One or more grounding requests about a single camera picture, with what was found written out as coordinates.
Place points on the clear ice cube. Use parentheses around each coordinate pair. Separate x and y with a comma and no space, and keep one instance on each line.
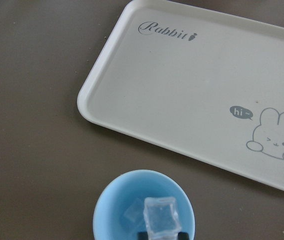
(134,213)
(161,218)

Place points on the blue plastic cup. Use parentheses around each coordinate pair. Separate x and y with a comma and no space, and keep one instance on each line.
(109,222)

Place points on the beige rabbit tray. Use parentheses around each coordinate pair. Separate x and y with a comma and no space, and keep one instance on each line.
(204,84)

